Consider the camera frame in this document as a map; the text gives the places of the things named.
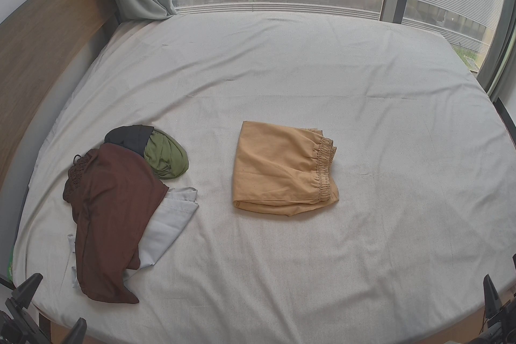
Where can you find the brown shorts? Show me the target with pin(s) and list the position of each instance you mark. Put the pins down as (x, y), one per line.
(113, 205)

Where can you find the white garment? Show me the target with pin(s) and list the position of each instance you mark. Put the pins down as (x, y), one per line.
(169, 213)

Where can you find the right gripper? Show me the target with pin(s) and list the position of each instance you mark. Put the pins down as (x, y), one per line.
(504, 328)

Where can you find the green garment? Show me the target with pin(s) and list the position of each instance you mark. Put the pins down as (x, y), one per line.
(165, 157)

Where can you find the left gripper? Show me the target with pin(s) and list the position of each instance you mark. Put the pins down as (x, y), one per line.
(16, 326)

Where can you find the black garment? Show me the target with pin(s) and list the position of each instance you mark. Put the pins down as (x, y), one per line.
(127, 136)

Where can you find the bed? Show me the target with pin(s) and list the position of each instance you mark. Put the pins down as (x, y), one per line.
(322, 72)

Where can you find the tan shorts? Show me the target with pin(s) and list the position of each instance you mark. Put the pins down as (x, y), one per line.
(278, 169)

